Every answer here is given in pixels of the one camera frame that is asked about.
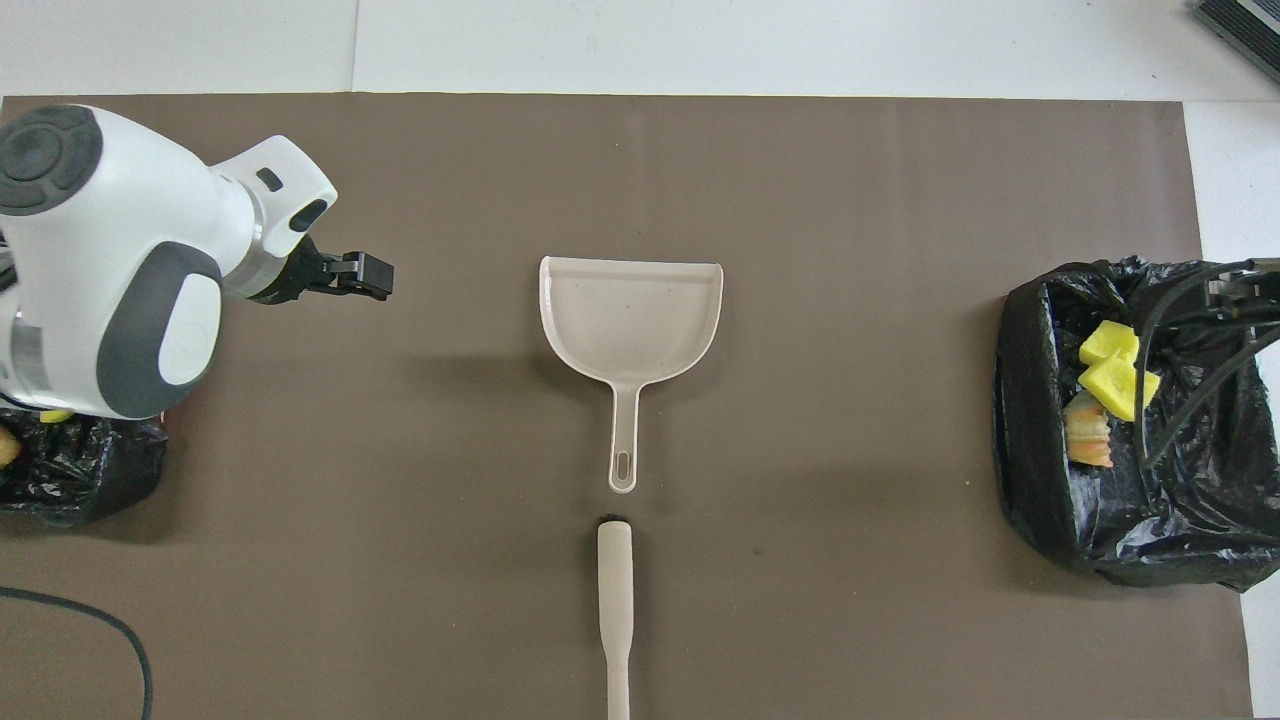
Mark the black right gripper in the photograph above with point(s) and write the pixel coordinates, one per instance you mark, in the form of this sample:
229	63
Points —
1245	290

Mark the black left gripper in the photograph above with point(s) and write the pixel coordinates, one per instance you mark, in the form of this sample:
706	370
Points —
340	275

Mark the yellow sponge block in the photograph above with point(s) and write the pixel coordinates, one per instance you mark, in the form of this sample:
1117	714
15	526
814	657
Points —
1108	343

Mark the notched yellow sponge piece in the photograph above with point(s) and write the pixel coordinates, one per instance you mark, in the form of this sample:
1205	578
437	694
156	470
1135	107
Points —
1112	388

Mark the large pale foam scrap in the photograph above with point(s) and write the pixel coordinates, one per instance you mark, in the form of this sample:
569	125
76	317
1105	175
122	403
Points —
1088	435

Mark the beige plastic dustpan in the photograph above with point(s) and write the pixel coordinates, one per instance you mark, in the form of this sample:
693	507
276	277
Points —
628	320

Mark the small yellow sponge wedge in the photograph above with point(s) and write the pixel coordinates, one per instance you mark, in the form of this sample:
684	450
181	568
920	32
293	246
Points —
55	415

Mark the small pale foam scrap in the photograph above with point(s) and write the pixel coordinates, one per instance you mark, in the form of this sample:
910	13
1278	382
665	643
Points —
6	447

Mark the beige hand brush black bristles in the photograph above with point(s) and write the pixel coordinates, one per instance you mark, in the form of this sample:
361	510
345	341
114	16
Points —
615	590

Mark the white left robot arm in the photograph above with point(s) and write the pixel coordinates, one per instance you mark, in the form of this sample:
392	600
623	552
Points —
120	260

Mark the bin lined with black bag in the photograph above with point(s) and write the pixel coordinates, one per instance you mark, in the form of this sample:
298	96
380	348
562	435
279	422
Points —
1190	500

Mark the pink bin with black bag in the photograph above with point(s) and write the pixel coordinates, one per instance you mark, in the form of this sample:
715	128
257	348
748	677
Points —
80	465

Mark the dark ribbed device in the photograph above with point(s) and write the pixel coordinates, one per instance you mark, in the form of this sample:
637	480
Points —
1240	25

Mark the brown table mat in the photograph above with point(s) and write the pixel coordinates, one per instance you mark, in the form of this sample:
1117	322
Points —
700	160

